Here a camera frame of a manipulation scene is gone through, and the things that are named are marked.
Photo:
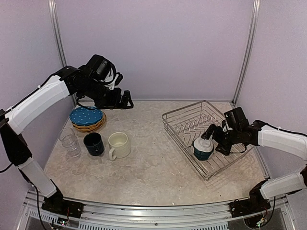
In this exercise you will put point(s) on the white mug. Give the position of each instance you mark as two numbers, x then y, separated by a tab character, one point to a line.
119	145

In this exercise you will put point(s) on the dark blue mug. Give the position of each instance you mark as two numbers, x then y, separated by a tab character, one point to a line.
94	144

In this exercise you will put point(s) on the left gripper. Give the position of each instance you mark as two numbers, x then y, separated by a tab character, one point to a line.
114	102

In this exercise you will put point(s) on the wire dish rack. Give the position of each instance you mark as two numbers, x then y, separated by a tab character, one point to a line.
186	125

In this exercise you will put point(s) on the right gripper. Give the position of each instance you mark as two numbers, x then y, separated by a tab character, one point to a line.
224	149

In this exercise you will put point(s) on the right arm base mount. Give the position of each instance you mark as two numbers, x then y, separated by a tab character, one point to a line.
245	207

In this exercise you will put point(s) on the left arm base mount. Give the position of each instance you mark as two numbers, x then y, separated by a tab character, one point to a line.
58	205

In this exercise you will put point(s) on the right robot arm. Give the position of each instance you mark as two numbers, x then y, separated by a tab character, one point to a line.
285	141

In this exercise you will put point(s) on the front aluminium rail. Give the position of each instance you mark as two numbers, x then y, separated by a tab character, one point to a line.
102	216

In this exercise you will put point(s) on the right aluminium frame post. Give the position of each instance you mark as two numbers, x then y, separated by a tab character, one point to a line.
248	50

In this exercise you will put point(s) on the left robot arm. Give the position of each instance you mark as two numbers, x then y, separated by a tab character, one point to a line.
66	82

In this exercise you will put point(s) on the clear glass front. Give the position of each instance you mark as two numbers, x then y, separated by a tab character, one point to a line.
65	134

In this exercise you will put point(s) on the teal white bowl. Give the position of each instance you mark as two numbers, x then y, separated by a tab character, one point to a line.
202	149

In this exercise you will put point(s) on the aluminium frame post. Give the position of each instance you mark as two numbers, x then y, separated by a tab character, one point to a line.
56	31
248	50

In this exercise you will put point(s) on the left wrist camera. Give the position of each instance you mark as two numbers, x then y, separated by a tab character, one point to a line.
115	82

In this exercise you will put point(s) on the clear glass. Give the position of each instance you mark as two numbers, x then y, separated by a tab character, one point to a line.
75	149
65	134

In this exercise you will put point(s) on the left aluminium frame post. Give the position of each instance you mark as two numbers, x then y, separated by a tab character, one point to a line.
56	31

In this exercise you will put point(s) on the yellow dotted plate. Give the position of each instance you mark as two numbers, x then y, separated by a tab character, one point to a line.
88	130
96	125

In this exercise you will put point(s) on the blue dotted plate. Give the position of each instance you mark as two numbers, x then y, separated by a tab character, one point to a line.
85	117

